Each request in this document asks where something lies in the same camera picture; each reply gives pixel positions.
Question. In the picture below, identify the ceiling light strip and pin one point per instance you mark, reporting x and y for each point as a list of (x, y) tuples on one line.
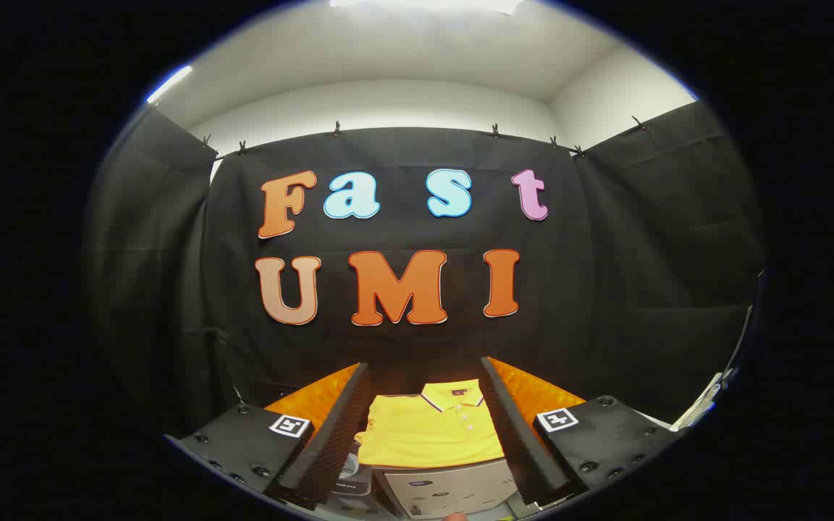
[(169, 84)]

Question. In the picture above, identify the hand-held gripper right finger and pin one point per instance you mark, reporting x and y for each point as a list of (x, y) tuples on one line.
[(515, 434)]

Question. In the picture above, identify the yellow polo shirt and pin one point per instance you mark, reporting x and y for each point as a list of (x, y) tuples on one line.
[(424, 434)]

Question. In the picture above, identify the grey washing machine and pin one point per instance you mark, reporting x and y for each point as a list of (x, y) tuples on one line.
[(353, 481)]

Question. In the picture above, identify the row of black cloth clips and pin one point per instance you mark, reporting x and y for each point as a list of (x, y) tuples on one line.
[(337, 129)]

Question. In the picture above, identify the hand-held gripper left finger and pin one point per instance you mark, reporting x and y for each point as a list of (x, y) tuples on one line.
[(337, 434)]

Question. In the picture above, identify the grey cabinet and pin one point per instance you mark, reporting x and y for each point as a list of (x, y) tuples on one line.
[(446, 488)]

